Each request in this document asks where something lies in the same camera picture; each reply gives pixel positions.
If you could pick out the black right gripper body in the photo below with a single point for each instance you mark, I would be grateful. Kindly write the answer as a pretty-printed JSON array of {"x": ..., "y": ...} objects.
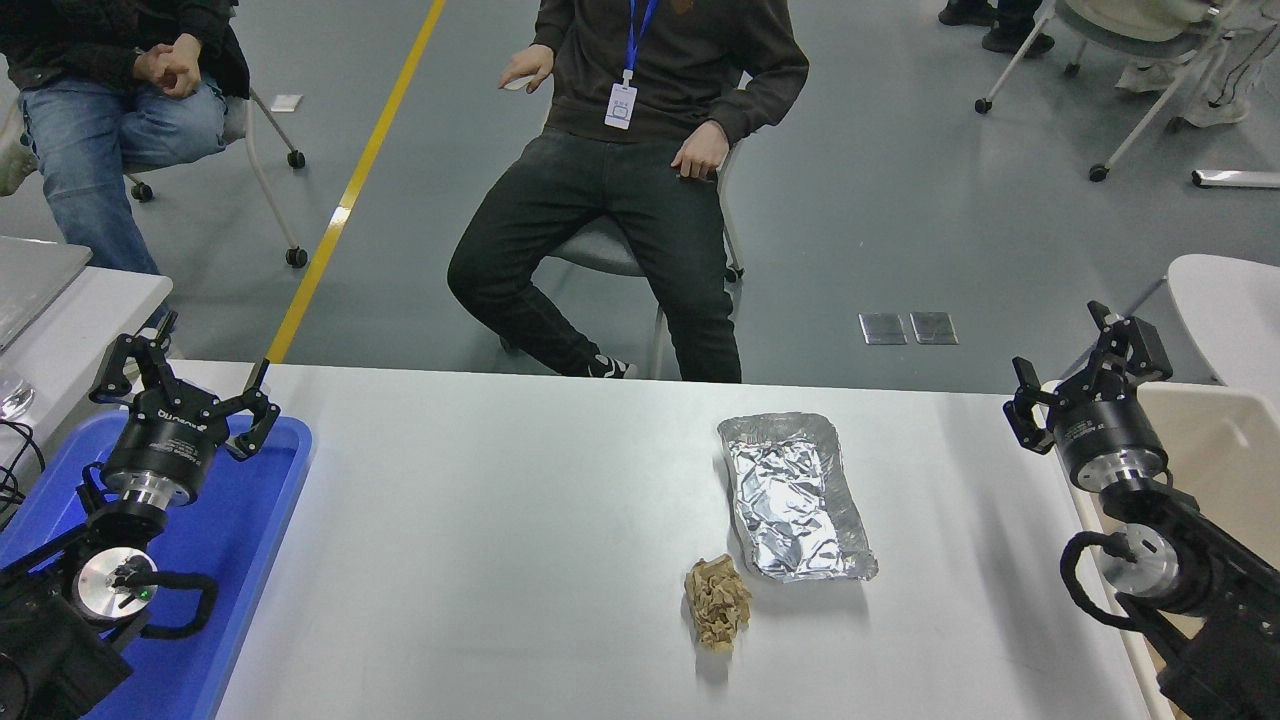
[{"x": 1105, "y": 432}]

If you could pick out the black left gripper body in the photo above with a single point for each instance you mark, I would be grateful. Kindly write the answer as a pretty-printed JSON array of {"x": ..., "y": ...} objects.
[{"x": 160, "y": 440}]

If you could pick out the silver foil tray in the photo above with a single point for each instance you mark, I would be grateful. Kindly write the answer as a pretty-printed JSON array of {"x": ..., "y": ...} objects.
[{"x": 790, "y": 500}]

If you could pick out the tan paper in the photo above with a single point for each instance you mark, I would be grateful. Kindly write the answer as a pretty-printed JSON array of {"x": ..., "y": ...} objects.
[{"x": 718, "y": 600}]

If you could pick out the jacket person's right hand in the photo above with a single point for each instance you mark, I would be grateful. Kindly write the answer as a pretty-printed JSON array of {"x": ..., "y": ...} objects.
[{"x": 155, "y": 67}]

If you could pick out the jacket person's left hand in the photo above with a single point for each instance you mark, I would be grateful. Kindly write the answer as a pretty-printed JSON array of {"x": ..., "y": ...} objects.
[{"x": 185, "y": 65}]

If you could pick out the lanyard person's left hand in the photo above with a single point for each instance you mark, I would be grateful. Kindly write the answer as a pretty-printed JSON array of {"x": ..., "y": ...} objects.
[{"x": 702, "y": 150}]

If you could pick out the lanyard person's right hand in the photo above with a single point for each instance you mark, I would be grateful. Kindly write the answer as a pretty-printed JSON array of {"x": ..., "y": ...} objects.
[{"x": 530, "y": 68}]

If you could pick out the white side table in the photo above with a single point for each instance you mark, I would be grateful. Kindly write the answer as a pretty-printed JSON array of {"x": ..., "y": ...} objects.
[{"x": 100, "y": 320}]

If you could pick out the white moulded chair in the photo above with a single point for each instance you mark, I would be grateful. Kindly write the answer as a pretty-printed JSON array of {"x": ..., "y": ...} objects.
[{"x": 1230, "y": 310}]

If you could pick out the clear glass cup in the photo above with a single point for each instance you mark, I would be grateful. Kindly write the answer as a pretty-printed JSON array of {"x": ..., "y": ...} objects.
[{"x": 15, "y": 395}]

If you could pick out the metal floor plate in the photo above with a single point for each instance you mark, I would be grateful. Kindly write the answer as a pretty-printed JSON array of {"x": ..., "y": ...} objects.
[
  {"x": 884, "y": 329},
  {"x": 934, "y": 329}
]

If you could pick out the large pale bin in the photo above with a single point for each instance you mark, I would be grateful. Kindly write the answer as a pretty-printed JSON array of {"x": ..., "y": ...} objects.
[{"x": 1230, "y": 450}]

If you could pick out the blue plastic tray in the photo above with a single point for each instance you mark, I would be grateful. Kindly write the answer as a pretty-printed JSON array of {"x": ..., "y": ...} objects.
[{"x": 250, "y": 560}]

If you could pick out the person in black jacket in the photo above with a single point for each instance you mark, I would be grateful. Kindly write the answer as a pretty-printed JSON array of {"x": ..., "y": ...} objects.
[{"x": 100, "y": 130}]

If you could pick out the white wheeled chair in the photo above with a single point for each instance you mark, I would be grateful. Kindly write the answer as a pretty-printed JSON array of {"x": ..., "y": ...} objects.
[{"x": 237, "y": 120}]

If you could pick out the person in white trousers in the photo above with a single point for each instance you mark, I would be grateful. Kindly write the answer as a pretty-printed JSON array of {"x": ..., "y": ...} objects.
[{"x": 1225, "y": 75}]

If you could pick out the cream wheeled chair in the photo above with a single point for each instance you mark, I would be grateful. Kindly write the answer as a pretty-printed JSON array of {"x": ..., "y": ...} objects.
[{"x": 1100, "y": 40}]

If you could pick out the person in dark shoes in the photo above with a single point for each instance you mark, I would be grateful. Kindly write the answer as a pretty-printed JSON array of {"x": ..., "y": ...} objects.
[{"x": 1015, "y": 38}]

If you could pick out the grey office chair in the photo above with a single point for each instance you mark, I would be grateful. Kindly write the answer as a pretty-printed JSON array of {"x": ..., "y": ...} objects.
[{"x": 600, "y": 250}]

